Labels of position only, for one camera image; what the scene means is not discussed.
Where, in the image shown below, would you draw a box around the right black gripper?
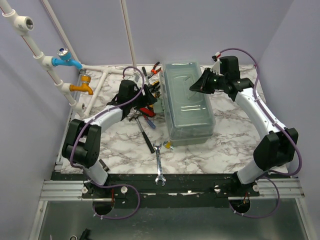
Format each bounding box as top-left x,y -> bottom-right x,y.
189,68 -> 227,95

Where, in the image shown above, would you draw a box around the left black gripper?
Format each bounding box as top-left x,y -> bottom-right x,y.
128,84 -> 157,110

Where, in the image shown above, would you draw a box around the red black utility knife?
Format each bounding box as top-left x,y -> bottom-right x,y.
138,107 -> 156,118

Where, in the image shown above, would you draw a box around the blue red screwdriver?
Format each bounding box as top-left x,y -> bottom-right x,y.
143,115 -> 156,130

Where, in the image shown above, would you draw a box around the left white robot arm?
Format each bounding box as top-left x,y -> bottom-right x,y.
61,80 -> 157,198

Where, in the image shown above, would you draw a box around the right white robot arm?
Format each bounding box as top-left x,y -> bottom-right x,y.
189,56 -> 299,196

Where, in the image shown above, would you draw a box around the orange black long-nose pliers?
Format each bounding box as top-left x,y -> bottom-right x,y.
147,61 -> 162,79

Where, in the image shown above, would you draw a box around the yellow hex key set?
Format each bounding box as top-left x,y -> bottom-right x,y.
163,141 -> 174,150

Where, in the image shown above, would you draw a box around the orange plastic tap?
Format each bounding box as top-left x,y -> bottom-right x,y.
69,75 -> 94,96

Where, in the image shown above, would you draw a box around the silver open-end wrench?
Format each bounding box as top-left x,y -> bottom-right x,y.
153,141 -> 166,187

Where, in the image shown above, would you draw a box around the silver socket bar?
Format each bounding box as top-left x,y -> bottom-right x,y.
99,159 -> 110,172

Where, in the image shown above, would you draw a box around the blue plastic tap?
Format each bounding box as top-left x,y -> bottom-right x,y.
51,47 -> 83,70

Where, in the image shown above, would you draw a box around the white pvc pipe assembly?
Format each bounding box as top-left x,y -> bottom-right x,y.
0,0 -> 123,119

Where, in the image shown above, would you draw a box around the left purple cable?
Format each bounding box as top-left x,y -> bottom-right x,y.
68,66 -> 146,221

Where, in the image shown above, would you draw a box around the purple cable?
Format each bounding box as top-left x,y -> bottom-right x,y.
68,66 -> 146,221
213,47 -> 302,219

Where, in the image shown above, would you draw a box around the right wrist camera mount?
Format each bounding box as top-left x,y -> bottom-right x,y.
211,51 -> 221,75

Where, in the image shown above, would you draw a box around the claw hammer black handle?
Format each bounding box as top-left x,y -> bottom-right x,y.
129,113 -> 155,154

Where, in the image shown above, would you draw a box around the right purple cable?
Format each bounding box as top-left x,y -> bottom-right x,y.
213,47 -> 302,219

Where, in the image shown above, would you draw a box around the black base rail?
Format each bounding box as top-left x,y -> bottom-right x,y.
49,171 -> 276,210

